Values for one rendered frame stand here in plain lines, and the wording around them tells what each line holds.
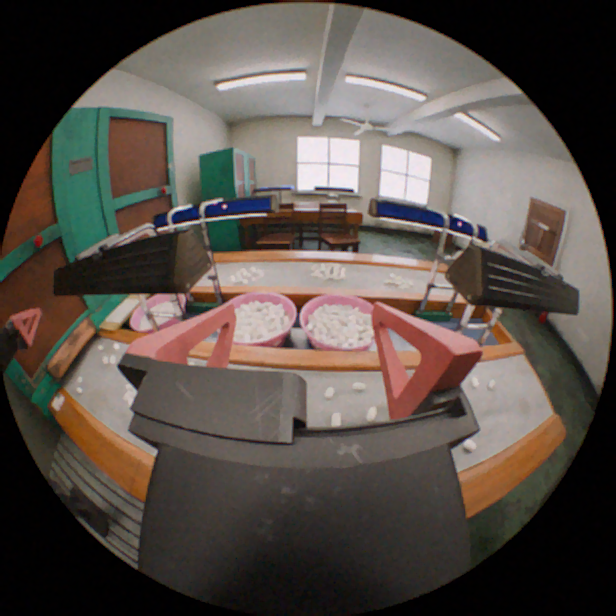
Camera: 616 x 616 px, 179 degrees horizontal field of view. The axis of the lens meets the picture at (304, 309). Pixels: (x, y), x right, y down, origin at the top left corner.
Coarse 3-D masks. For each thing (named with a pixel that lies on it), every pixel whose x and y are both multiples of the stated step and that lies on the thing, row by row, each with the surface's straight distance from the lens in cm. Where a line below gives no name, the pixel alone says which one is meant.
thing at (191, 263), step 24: (144, 240) 31; (168, 240) 27; (192, 240) 26; (96, 264) 43; (120, 264) 35; (144, 264) 30; (168, 264) 26; (192, 264) 26; (72, 288) 57; (96, 288) 43; (120, 288) 35; (144, 288) 30; (168, 288) 26
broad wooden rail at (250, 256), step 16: (224, 256) 122; (240, 256) 116; (256, 256) 112; (272, 256) 110; (288, 256) 108; (304, 256) 108; (320, 256) 108; (336, 256) 110; (352, 256) 112; (368, 256) 116; (384, 256) 121
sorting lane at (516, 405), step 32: (96, 352) 97; (96, 384) 81; (320, 384) 49; (352, 384) 50; (480, 384) 69; (512, 384) 81; (96, 416) 73; (128, 416) 62; (320, 416) 45; (352, 416) 46; (384, 416) 47; (480, 416) 62; (512, 416) 73; (544, 416) 90; (480, 448) 58
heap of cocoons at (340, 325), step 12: (324, 312) 70; (336, 312) 69; (348, 312) 69; (360, 312) 72; (312, 324) 63; (324, 324) 66; (336, 324) 64; (348, 324) 64; (360, 324) 66; (324, 336) 59; (336, 336) 60; (348, 336) 60; (360, 336) 62; (372, 336) 63
